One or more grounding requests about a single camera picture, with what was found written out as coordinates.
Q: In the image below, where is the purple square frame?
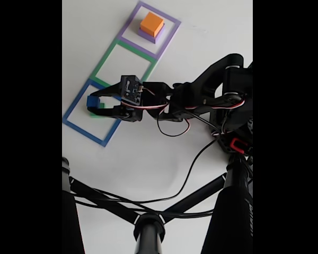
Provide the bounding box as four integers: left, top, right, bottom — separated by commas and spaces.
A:
117, 1, 181, 60

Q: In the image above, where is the small blue cube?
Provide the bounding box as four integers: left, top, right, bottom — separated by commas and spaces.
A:
86, 95, 101, 109

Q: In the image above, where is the green square frame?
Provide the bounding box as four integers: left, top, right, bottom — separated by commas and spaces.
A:
89, 39, 157, 103

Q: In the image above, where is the black cable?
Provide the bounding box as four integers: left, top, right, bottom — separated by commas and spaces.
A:
71, 185, 217, 219
74, 113, 223, 210

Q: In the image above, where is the large purple block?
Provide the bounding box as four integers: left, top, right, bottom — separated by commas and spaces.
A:
137, 25, 166, 44

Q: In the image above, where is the blue square frame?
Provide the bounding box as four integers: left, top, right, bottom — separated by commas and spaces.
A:
63, 79, 133, 148

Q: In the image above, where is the green cube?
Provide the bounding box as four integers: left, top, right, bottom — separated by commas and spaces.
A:
89, 102, 107, 117

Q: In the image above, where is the servo wire loop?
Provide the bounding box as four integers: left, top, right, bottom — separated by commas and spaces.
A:
156, 110, 192, 138

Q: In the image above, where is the black tripod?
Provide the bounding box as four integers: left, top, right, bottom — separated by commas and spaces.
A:
62, 156, 253, 254

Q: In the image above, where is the orange block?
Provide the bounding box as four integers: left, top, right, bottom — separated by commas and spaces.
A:
139, 12, 165, 38

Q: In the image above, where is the red clamp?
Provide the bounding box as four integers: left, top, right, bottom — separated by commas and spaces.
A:
229, 138, 249, 151

